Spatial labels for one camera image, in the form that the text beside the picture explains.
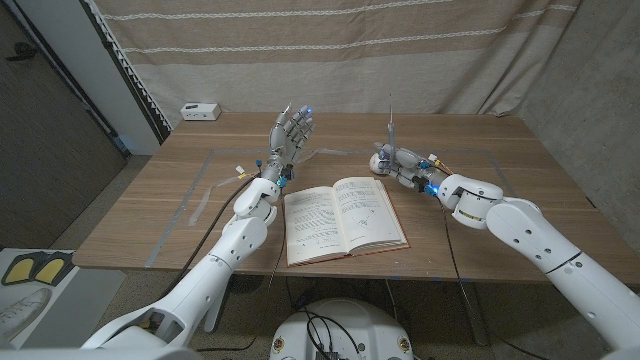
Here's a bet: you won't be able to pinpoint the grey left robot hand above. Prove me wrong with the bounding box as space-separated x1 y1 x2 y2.
258 103 316 189

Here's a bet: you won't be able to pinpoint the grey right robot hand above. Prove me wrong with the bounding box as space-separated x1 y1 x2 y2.
372 142 445 198

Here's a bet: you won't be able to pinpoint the grey yellow-handled scissors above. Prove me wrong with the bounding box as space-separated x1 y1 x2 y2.
387 93 399 166

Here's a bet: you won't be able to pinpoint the clear tape strip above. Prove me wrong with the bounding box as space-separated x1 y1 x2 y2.
187 147 350 228

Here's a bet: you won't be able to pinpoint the open book with red cover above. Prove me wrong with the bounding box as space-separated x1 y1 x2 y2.
283 175 411 268

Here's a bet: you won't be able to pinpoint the white baseball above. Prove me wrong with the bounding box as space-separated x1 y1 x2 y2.
368 152 390 176

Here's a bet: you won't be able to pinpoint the white power strip box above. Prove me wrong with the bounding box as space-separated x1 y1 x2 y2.
180 102 222 122

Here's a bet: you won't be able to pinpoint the beige striped curtain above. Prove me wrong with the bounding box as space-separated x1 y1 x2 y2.
92 0 584 129

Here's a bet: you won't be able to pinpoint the black ribbed round object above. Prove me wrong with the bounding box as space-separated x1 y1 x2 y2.
227 273 265 295

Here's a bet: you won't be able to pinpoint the grey metal table leg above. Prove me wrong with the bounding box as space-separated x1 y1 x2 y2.
203 284 233 335
458 282 490 347

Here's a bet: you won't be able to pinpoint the white robot torso base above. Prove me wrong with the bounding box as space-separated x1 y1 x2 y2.
269 298 415 360

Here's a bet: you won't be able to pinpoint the grey textured backdrop cloth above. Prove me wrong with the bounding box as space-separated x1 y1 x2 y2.
517 0 640 241

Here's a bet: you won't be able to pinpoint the white floor platform board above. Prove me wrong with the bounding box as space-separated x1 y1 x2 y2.
0 248 127 349

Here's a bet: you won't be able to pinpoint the yellow black foot pedal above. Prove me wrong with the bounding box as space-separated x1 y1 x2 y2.
1 252 40 286
32 251 75 286

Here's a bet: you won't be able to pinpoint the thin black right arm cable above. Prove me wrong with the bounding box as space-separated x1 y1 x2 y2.
438 197 554 360

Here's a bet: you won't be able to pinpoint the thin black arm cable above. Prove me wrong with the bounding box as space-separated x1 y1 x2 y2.
438 197 554 360
195 185 289 353

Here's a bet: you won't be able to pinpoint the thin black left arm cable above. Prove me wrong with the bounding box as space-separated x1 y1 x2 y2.
195 185 289 353

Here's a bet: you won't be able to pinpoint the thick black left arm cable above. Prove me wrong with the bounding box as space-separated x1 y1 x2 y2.
158 172 262 301

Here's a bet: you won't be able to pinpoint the black backdrop frame pole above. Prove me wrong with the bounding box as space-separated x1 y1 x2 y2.
79 0 172 145

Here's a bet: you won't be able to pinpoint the black torso cable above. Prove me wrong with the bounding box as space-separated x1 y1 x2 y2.
297 309 362 360

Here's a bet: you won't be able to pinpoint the black door handle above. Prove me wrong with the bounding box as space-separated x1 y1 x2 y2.
5 42 39 62

